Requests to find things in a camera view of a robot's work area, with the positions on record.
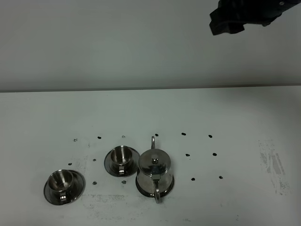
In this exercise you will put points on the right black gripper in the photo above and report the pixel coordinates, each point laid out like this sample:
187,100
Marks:
231,15

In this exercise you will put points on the stainless steel teapot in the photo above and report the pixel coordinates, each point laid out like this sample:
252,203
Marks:
154,176

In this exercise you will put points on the steel saucer near teapot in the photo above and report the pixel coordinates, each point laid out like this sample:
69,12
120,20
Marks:
132,170

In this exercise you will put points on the steel teacup near teapot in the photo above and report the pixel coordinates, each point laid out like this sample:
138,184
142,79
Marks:
121,160

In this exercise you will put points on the steel saucer far left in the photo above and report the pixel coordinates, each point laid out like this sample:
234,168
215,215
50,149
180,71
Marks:
76,192

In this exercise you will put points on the steel teacup far left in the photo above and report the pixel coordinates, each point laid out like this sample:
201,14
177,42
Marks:
60,184

